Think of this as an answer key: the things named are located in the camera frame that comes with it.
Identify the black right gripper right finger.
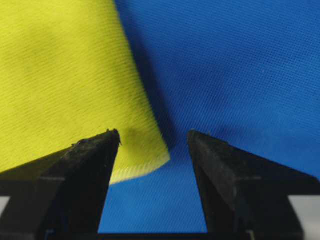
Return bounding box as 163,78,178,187
187,130,320,240

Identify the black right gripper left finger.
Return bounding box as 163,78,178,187
0,129,121,240

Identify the yellow-green microfiber towel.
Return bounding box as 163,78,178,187
0,0,170,184

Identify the blue table cloth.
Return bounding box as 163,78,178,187
99,0,320,233

